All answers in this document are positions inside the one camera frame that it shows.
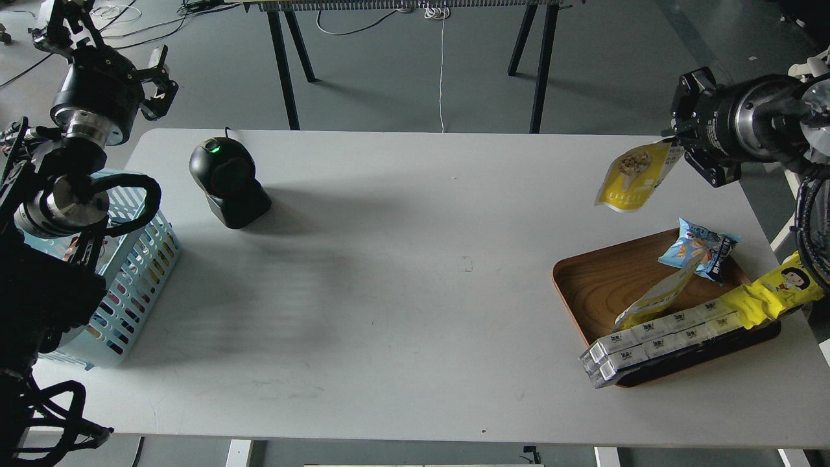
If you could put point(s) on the yellow cartoon snack bag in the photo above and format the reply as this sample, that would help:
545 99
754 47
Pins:
770 296

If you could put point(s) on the yellow nut snack pouch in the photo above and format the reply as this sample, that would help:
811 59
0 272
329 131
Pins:
633 177

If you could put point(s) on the blue snack bag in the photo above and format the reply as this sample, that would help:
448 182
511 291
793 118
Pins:
696 241

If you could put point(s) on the brown wooden tray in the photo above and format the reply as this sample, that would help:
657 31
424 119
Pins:
598 286

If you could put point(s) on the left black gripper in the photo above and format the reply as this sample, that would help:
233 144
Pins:
97 79

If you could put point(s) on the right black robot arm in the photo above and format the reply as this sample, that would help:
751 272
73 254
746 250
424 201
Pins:
770 119

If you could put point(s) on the black barcode scanner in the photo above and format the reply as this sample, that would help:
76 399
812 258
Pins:
225 171

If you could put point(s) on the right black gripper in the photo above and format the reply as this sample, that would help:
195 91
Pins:
721 122

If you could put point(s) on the white boxed snack pack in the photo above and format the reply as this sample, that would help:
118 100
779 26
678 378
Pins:
645 345

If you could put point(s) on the black trestle table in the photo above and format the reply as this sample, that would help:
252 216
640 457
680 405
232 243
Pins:
405 74

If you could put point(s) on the light blue plastic basket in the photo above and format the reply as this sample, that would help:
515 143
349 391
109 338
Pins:
136 266

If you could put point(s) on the yellow white snack pouch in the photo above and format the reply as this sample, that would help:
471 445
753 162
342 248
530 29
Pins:
657 299

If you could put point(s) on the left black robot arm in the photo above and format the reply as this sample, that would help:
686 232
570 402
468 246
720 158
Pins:
56 215

